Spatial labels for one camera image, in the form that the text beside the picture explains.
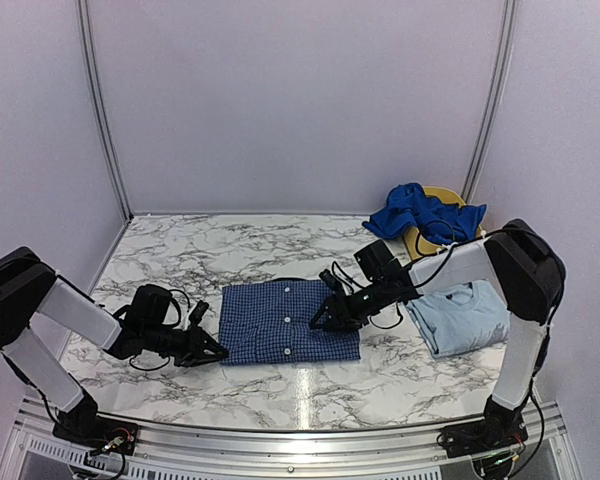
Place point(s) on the left corner aluminium post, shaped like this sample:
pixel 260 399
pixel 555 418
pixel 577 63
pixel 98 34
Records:
pixel 87 39

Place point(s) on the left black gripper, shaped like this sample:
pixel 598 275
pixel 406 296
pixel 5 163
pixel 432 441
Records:
pixel 195 345

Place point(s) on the corner aluminium post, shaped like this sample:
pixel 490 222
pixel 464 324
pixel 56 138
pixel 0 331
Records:
pixel 497 85
pixel 87 39

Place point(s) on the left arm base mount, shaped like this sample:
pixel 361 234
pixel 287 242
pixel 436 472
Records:
pixel 85 426

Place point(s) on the right corner aluminium post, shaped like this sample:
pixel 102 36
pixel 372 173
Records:
pixel 497 85

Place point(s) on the yellow plastic laundry basket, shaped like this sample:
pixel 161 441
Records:
pixel 444 219

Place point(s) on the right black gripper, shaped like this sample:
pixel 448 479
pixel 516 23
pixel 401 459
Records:
pixel 335 322

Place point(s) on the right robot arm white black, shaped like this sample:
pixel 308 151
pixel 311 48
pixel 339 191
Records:
pixel 518 263

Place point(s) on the aluminium front frame rail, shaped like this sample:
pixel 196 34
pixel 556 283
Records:
pixel 174 451

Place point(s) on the light blue t-shirt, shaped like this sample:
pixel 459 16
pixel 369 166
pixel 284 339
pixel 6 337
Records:
pixel 460 319

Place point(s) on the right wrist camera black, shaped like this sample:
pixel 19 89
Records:
pixel 376 261

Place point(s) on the blue patterned button shirt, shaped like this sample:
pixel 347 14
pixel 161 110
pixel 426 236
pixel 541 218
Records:
pixel 269 323

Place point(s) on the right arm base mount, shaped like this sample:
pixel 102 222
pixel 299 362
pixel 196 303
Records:
pixel 495 431

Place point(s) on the royal blue garment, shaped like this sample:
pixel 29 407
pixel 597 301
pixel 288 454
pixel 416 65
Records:
pixel 401 206

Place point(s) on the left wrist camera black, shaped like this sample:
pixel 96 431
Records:
pixel 150 306

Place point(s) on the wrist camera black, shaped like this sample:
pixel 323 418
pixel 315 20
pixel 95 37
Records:
pixel 150 306
pixel 376 261

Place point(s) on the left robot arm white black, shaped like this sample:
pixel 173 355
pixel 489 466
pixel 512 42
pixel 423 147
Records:
pixel 30 289

